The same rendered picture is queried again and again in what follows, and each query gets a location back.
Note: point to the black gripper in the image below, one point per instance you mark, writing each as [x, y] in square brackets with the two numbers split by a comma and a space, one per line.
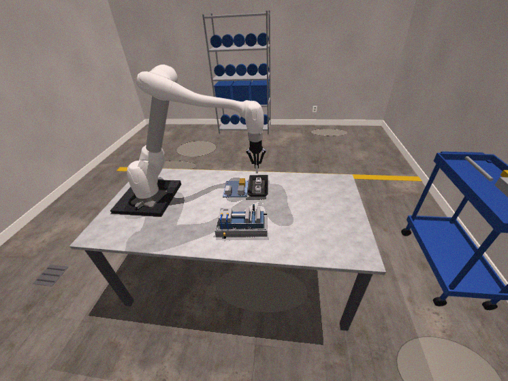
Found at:
[256, 148]

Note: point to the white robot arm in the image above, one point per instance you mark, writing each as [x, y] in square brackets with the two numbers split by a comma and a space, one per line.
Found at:
[161, 83]

